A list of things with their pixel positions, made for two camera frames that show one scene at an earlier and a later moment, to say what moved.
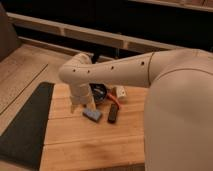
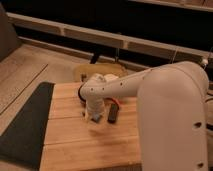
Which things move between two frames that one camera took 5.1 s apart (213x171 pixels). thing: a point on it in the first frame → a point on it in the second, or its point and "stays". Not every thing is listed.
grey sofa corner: x=8 y=37 stays
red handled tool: x=112 y=97 stays
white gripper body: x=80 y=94 → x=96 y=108
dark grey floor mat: x=23 y=142 stays
